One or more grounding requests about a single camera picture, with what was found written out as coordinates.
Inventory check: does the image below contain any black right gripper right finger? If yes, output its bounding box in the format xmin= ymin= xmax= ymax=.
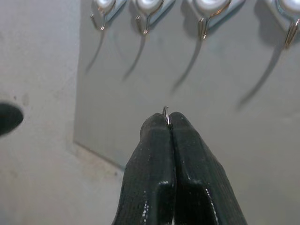
xmin=170 ymin=112 xmax=248 ymax=225

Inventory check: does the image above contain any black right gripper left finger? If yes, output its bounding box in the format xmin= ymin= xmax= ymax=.
xmin=112 ymin=112 xmax=176 ymax=225

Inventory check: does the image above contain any silver key ring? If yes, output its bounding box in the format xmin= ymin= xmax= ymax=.
xmin=162 ymin=105 xmax=173 ymax=125

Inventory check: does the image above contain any grey hook backing panel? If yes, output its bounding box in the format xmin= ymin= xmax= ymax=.
xmin=73 ymin=0 xmax=300 ymax=170

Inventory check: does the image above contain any dark round wall hole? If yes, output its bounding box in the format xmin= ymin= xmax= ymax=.
xmin=0 ymin=101 xmax=24 ymax=137

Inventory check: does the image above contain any silver wall hook white base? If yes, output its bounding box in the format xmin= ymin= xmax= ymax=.
xmin=131 ymin=0 xmax=165 ymax=35
xmin=256 ymin=0 xmax=300 ymax=49
xmin=187 ymin=0 xmax=232 ymax=40
xmin=90 ymin=0 xmax=118 ymax=31

